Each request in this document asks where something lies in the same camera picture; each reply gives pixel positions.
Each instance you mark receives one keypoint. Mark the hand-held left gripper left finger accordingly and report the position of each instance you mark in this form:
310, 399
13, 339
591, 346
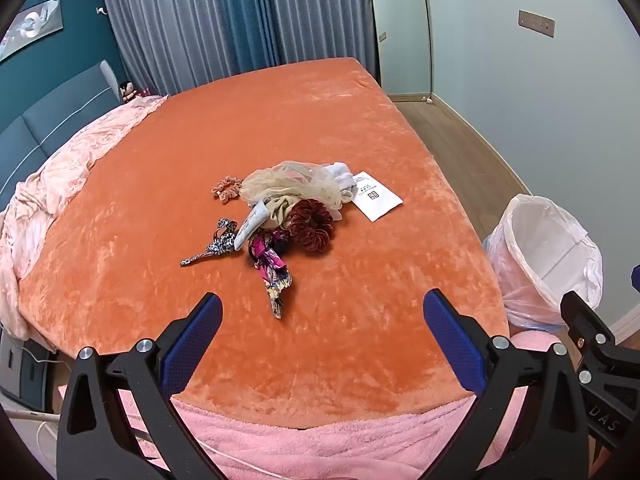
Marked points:
200, 340

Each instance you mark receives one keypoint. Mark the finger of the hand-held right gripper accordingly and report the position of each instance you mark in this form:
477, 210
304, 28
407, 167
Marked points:
585, 317

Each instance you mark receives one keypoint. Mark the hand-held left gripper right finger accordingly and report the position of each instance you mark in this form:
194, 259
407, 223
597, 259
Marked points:
450, 335

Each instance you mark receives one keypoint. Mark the bin with white plastic bag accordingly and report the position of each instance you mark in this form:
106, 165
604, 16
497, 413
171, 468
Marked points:
540, 250

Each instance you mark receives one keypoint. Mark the white sock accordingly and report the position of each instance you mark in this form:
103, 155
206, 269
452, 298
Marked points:
342, 175

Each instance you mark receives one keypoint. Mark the colourful floral hair scarf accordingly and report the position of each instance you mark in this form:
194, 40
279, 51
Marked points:
272, 270

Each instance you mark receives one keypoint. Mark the orange plush blanket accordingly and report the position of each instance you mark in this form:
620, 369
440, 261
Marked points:
150, 210

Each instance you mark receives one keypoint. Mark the beige cloth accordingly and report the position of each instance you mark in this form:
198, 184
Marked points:
280, 212

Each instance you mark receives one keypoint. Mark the pink scrunchie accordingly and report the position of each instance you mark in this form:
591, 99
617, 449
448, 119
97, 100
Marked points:
226, 189

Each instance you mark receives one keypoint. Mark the white paper packet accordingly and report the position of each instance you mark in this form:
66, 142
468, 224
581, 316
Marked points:
377, 197

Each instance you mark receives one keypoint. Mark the dark red velvet scrunchie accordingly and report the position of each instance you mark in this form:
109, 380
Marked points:
310, 225

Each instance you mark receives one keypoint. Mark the pink fleece blanket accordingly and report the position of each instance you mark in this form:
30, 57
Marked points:
325, 450

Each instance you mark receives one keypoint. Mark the beige mesh stocking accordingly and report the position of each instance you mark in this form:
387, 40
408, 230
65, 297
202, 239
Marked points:
280, 182

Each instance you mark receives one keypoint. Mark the grey nightstand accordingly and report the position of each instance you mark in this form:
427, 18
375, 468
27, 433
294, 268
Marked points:
25, 370

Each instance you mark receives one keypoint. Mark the pale pink quilt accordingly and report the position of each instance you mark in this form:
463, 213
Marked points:
70, 160

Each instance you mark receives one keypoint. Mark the small doll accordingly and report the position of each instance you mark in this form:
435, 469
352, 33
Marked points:
127, 92

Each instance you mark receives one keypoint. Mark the blue padded headboard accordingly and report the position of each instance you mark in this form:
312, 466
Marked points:
45, 115

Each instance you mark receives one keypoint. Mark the grey curtain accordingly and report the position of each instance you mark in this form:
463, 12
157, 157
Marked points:
165, 25

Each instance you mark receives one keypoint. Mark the blue curtain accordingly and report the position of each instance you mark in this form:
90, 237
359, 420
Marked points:
250, 10

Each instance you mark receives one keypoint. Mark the brown wall switch panel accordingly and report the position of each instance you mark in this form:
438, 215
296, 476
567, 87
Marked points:
536, 23

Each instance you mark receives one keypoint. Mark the framed wall picture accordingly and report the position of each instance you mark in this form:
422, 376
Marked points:
32, 25

